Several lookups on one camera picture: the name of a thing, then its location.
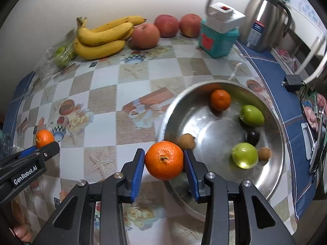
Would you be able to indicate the small orange tangerine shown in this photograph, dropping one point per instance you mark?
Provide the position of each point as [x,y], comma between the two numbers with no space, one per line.
[44,137]

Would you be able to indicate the red apple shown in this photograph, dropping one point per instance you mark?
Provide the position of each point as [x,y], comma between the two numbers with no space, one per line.
[145,36]
[190,25]
[166,26]

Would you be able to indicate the white frame rack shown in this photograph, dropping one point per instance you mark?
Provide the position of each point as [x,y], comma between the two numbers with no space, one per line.
[313,53]

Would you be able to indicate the small orange-brown fruit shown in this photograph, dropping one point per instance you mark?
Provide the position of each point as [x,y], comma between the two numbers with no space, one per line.
[264,153]

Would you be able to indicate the brown kiwi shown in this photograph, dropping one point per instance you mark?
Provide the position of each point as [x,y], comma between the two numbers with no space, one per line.
[186,141]

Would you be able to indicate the smartphone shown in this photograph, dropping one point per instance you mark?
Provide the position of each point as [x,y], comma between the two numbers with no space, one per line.
[318,145]

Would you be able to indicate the colourful snack packet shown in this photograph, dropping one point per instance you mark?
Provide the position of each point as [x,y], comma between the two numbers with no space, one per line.
[313,112]

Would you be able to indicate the yellow banana bunch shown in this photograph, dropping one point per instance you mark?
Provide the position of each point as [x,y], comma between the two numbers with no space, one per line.
[102,34]

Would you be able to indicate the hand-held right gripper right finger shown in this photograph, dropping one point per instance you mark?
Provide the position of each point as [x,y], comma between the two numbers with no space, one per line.
[190,173]

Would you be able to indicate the stainless steel thermos jug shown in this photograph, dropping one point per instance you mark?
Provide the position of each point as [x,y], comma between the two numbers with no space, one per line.
[264,20]

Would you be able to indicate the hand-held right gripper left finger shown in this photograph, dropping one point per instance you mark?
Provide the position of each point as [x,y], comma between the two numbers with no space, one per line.
[138,173]

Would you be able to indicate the white phone stand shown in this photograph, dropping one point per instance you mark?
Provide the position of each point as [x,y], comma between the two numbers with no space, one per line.
[306,135]

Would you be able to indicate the dark plum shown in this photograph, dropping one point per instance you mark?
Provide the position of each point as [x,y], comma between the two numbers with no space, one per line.
[253,137]

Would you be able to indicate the teal plastic box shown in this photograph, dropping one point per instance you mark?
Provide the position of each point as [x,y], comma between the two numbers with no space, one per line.
[219,43]

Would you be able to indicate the green mango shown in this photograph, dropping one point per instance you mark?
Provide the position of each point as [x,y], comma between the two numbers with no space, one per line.
[251,115]
[244,155]

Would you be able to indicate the white power strip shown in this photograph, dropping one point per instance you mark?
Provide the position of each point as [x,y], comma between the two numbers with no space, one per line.
[224,17]

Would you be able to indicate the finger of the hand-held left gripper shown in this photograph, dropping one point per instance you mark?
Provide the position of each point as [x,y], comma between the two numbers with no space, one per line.
[28,151]
[49,149]

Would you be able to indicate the person's left hand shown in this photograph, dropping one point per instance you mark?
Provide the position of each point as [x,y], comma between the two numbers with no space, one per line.
[23,233]

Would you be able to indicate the clear plastic bag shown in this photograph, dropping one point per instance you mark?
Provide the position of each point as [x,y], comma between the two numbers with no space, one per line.
[47,61]

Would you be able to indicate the pink snack packet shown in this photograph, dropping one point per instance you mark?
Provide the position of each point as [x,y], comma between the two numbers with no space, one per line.
[287,58]

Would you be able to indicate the round steel basin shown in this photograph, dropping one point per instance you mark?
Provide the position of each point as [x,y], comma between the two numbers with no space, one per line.
[217,132]

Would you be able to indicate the black charger adapter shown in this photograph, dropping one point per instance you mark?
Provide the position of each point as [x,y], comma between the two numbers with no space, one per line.
[292,83]

